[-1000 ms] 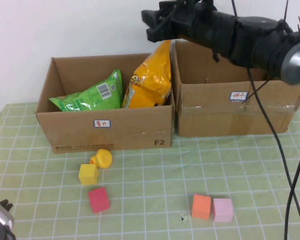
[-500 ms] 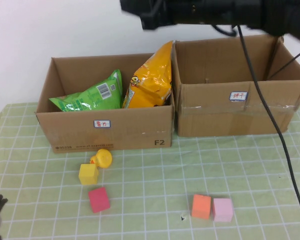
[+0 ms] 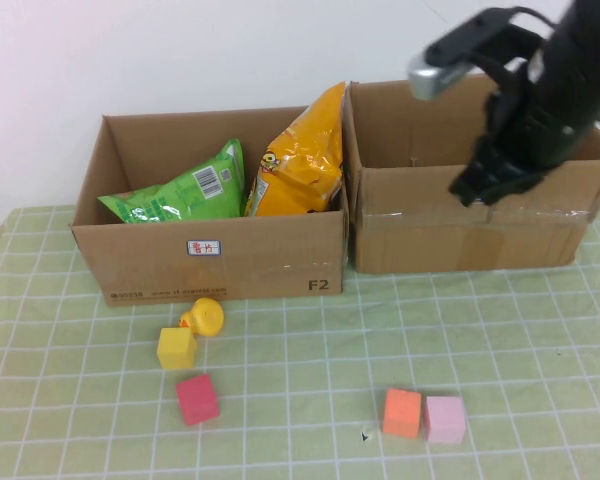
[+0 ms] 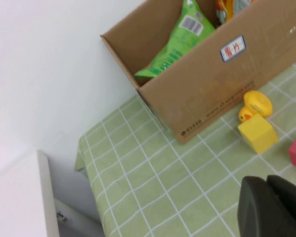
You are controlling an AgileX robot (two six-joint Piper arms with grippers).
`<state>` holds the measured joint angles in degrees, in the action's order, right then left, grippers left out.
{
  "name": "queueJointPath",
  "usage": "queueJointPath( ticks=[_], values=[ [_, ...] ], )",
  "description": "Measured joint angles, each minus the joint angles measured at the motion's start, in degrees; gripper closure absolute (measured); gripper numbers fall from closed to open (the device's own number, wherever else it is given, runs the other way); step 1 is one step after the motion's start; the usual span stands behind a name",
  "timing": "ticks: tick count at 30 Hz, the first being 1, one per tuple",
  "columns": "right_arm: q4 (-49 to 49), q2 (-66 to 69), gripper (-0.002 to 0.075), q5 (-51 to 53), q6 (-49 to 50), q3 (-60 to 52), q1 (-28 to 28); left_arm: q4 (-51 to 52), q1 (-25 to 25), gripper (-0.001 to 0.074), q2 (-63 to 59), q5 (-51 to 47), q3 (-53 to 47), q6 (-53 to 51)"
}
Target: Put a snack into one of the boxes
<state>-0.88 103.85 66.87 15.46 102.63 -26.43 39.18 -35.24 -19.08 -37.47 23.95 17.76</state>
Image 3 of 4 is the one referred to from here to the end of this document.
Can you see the green checked tablecloth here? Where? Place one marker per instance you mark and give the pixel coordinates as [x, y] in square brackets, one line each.
[280, 375]

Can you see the taped cardboard box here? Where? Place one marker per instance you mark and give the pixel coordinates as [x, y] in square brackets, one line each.
[430, 240]

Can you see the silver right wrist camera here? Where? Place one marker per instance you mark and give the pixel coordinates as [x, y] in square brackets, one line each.
[430, 80]

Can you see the white label on F2 box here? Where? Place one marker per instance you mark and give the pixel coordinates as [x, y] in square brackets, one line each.
[204, 247]

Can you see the magenta foam cube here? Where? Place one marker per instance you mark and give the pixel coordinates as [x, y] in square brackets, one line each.
[197, 400]

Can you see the large orange snack bag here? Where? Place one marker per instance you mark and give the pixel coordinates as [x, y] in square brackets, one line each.
[300, 170]

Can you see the cardboard box with F2 print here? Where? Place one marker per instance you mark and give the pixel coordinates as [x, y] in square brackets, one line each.
[155, 270]

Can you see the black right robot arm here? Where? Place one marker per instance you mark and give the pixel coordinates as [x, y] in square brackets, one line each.
[580, 60]

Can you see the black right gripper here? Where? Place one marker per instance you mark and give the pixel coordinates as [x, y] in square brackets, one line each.
[530, 130]

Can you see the yellow rubber duck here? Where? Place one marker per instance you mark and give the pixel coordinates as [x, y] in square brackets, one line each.
[207, 317]

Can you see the green chip bag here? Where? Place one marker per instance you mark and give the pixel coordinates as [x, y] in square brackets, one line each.
[180, 200]

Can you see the orange foam cube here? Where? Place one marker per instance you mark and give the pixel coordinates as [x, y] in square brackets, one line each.
[402, 412]

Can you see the pink foam cube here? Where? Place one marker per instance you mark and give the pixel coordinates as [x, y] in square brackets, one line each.
[445, 420]

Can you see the yellow foam cube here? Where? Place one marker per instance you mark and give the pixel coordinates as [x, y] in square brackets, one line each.
[176, 350]

